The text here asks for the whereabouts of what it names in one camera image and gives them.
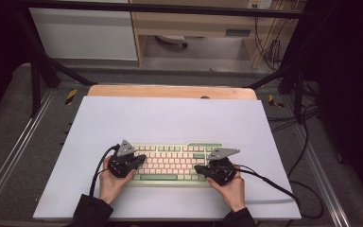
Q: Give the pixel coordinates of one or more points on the person's right hand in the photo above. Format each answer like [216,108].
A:
[233,194]

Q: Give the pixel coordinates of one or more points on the dark curtain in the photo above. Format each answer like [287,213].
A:
[349,78]
[0,47]

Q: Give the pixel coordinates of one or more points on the black metal frame crossbar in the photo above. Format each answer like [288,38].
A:
[170,8]

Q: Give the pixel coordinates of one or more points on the aluminium floor rail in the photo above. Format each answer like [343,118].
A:
[319,170]
[15,151]

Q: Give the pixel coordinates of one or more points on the white wall socket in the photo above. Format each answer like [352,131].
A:
[260,3]

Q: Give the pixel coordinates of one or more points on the green and cream keyboard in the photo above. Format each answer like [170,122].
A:
[173,160]

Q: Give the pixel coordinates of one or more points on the wooden table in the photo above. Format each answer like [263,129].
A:
[170,92]

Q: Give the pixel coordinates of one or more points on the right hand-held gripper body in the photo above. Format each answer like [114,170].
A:
[222,171]

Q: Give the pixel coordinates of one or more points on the white cabinet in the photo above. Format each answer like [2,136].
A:
[85,34]

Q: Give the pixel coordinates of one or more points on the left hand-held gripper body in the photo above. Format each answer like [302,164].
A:
[121,165]

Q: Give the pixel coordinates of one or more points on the yellow and black tape strip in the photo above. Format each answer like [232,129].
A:
[71,96]
[275,101]

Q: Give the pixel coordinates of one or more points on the white chair base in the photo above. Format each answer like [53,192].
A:
[171,39]

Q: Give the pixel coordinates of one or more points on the black metal frame stand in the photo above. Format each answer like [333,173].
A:
[299,94]
[35,85]

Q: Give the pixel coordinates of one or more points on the person's left hand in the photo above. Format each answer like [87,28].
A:
[112,187]

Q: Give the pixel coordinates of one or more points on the light wooden desk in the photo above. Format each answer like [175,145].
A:
[195,23]

